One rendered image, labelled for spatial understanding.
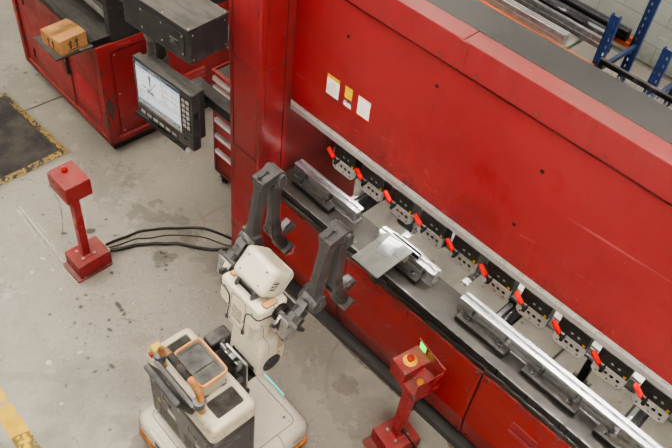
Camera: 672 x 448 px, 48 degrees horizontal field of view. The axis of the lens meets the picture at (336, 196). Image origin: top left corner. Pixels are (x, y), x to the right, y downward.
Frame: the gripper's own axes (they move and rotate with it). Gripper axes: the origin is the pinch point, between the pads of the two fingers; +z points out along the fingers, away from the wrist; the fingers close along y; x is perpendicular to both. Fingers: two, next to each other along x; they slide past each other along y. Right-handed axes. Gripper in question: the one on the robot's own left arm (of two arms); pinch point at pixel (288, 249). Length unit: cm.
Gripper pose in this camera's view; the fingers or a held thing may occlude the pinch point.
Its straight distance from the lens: 378.7
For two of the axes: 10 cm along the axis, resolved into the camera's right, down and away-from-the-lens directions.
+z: 2.5, 4.2, 8.7
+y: -6.7, -5.7, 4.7
